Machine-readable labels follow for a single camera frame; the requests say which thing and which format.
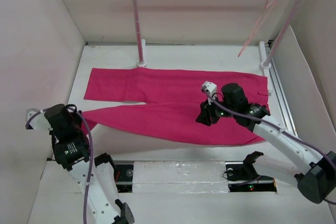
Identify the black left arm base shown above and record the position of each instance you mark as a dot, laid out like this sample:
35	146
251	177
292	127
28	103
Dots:
123	177

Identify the pink wire hanger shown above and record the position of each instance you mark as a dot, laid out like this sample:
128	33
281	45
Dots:
267	9

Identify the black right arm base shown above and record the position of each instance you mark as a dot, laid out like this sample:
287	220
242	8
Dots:
243	179

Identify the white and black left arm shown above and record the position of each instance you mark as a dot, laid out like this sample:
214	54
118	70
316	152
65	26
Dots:
72	145

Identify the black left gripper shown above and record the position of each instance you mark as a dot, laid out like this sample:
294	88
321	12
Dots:
77	116

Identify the pink trousers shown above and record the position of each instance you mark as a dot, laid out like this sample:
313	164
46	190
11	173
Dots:
165	104

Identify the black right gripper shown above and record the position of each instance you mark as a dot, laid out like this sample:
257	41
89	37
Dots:
206	112

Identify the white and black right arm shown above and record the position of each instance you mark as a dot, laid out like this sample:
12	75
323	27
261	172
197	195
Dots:
309	169

